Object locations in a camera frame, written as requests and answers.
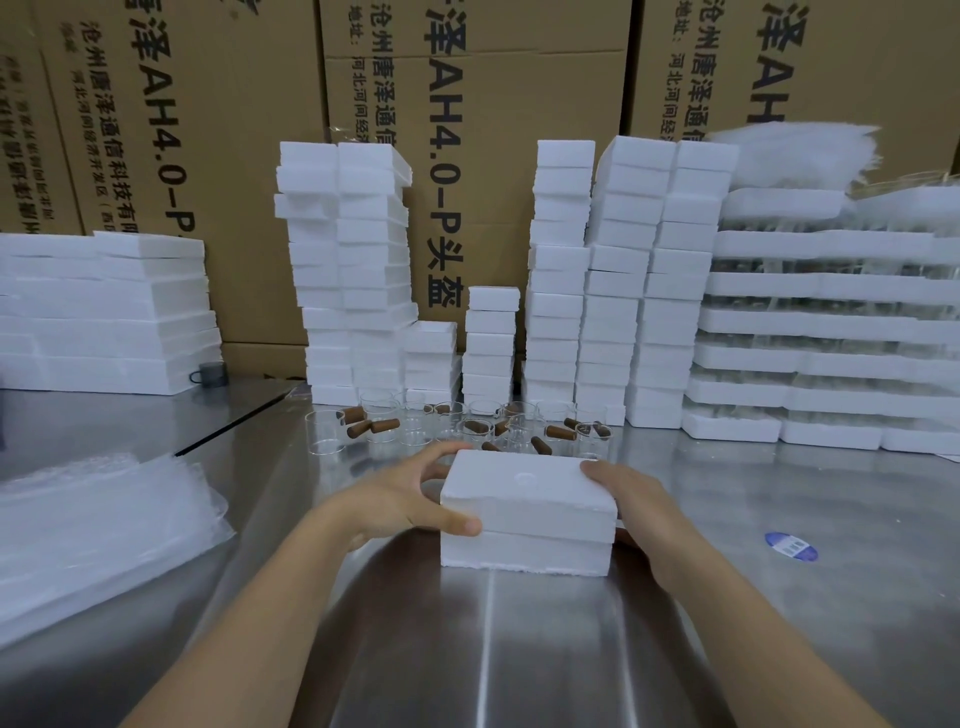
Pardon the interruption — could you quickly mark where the person's right hand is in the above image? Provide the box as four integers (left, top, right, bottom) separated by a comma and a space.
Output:
581, 459, 703, 588

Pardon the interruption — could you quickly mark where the person's left hand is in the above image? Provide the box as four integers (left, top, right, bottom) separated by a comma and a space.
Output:
341, 442, 483, 556

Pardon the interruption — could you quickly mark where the white foam box lid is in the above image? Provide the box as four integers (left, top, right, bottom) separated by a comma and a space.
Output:
438, 448, 620, 543

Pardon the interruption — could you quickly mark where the white foam box base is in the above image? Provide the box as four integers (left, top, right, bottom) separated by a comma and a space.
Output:
438, 525, 618, 579

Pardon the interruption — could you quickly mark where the person's right forearm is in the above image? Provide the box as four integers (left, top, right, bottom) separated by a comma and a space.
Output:
648, 551, 897, 728

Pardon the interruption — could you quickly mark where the person's left forearm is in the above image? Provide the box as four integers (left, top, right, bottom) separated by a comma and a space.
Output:
123, 495, 376, 728

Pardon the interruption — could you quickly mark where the group of clear glass tubes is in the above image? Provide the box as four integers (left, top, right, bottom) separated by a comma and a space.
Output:
303, 388, 612, 463

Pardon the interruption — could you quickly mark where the group of brown corks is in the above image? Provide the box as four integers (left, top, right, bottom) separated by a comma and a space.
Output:
340, 405, 612, 457

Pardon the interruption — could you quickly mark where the blue round sticker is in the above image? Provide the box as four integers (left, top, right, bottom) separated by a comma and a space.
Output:
764, 531, 820, 564

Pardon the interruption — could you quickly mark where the stack of small foam boxes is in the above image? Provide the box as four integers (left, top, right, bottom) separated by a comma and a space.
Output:
520, 135, 741, 431
273, 139, 461, 408
460, 285, 522, 412

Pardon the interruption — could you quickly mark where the stack of foam trays with glass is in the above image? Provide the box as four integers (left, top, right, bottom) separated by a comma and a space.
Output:
681, 184, 960, 456

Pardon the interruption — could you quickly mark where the brown cardboard box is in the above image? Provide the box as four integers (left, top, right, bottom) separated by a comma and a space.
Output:
0, 0, 85, 235
322, 51, 633, 333
621, 0, 960, 175
318, 0, 636, 60
33, 0, 333, 348

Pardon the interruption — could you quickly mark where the pile of clear plastic bags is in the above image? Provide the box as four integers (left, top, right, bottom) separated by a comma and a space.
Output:
0, 448, 235, 650

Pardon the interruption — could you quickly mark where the stack of flat foam slabs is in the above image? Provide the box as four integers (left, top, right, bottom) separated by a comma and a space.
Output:
0, 231, 225, 396

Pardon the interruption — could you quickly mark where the white fluffy foam sheet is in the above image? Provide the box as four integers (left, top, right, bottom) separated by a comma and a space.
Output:
706, 120, 884, 190

